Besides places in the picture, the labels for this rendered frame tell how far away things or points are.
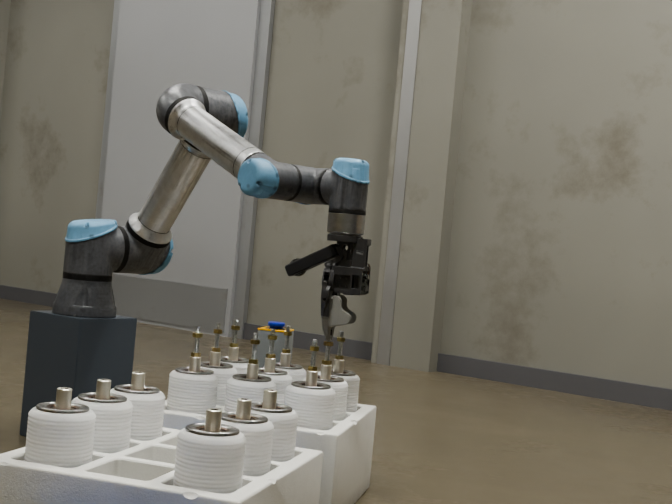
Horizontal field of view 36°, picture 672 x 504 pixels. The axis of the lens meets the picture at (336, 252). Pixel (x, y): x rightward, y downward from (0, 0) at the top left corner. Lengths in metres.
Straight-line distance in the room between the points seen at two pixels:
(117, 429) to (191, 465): 0.23
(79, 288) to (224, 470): 1.14
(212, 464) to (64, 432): 0.23
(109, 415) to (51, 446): 0.13
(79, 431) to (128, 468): 0.10
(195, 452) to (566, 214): 3.09
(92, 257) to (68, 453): 1.02
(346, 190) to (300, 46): 3.16
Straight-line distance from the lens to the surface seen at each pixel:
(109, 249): 2.51
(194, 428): 1.46
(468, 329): 4.52
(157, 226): 2.54
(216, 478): 1.44
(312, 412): 1.94
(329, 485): 1.92
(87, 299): 2.50
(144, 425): 1.74
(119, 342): 2.53
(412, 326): 4.55
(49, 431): 1.53
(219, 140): 2.14
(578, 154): 4.35
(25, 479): 1.53
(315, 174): 2.10
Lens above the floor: 0.53
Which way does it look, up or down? 1 degrees down
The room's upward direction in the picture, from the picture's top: 5 degrees clockwise
